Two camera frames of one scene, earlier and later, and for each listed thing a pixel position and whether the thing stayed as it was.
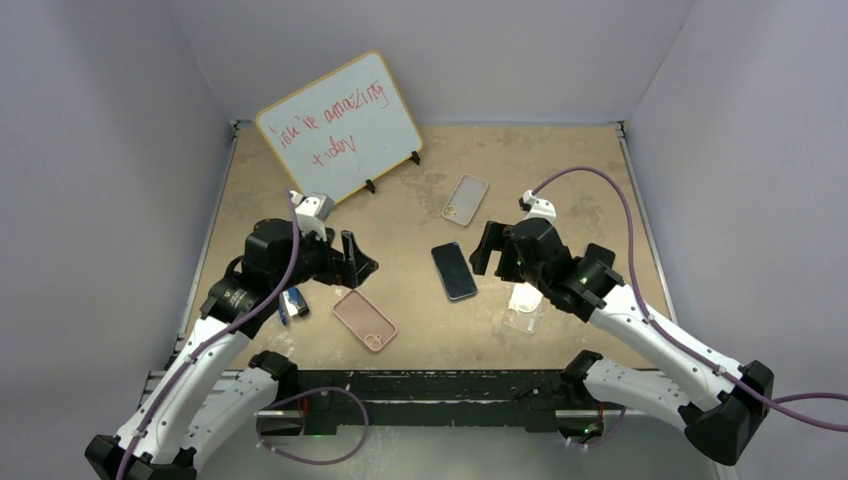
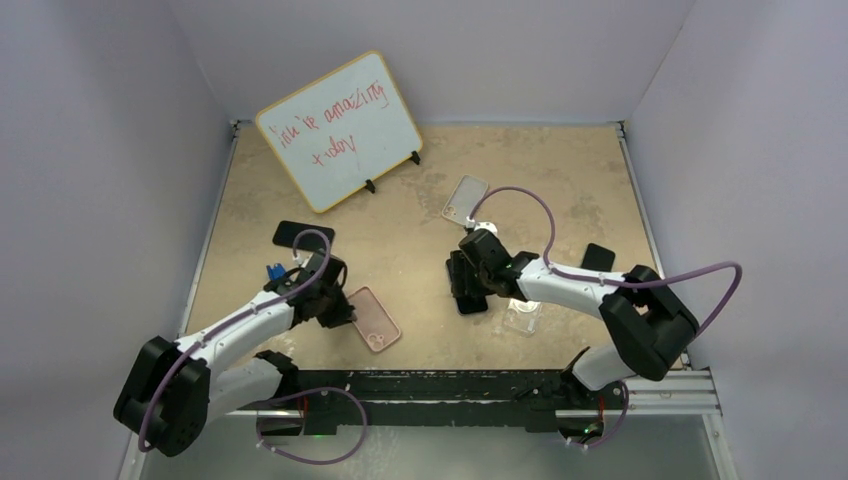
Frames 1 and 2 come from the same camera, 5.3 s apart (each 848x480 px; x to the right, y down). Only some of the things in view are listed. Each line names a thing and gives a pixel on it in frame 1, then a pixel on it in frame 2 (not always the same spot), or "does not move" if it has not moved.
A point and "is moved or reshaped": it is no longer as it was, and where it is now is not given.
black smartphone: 453,271 is moved or reshaped
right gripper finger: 496,237 -> 481,284
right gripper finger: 480,258 -> 460,276
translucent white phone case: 465,199 does not move
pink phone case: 365,320 is moved or reshaped
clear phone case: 524,306 does not move
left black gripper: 347,269 -> 342,315
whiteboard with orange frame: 342,132 does not move
